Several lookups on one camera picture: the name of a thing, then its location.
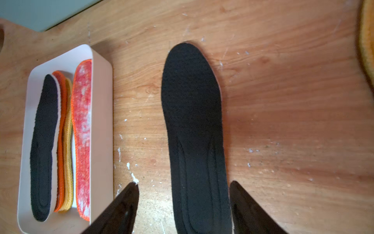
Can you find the yellow insole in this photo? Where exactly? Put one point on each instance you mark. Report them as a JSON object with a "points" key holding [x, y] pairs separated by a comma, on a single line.
{"points": [[366, 38], [67, 143]]}

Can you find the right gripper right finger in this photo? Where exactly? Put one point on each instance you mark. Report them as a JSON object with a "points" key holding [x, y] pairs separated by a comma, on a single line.
{"points": [[248, 216]]}

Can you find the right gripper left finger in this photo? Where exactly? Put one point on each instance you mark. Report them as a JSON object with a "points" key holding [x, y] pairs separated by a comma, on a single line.
{"points": [[119, 216]]}

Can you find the black insole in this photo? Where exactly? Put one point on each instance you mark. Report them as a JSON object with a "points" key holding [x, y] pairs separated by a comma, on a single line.
{"points": [[192, 107], [43, 141]]}

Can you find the white storage tray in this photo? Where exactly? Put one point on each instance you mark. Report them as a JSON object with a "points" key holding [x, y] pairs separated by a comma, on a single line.
{"points": [[101, 145]]}

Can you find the red insole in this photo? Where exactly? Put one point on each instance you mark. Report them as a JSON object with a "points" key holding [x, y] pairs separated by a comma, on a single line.
{"points": [[81, 117], [60, 164]]}

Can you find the grey lidded storage bin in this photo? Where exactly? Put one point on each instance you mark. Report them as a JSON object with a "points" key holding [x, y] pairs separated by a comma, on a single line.
{"points": [[41, 15]]}

